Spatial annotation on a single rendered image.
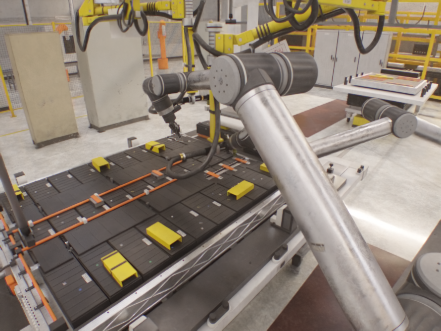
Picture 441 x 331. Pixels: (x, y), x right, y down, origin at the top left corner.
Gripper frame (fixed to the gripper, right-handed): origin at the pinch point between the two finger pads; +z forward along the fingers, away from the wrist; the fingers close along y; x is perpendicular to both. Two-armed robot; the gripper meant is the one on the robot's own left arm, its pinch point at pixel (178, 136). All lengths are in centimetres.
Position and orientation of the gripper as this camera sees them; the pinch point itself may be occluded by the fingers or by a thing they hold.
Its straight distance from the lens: 176.1
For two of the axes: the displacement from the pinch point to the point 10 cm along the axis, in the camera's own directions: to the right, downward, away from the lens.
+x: 7.7, -5.4, 3.4
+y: 5.2, 2.1, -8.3
